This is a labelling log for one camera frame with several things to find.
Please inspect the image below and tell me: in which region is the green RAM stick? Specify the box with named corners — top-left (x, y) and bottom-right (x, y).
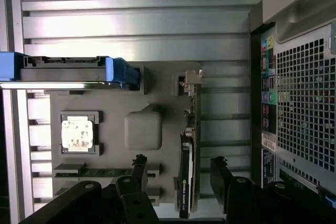
top-left (55, 168), bottom-right (156, 178)

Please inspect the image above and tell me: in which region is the silver CPU chip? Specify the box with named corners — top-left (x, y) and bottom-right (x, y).
top-left (61, 120), bottom-right (95, 150)

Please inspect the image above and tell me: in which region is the grey parts rack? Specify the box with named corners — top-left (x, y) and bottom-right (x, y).
top-left (49, 61), bottom-right (208, 207)

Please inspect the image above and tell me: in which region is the grey PC case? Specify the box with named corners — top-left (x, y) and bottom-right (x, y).
top-left (248, 0), bottom-right (336, 224)

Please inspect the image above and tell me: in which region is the disk drive with blue caddy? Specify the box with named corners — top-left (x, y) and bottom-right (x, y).
top-left (0, 51), bottom-right (142, 91)

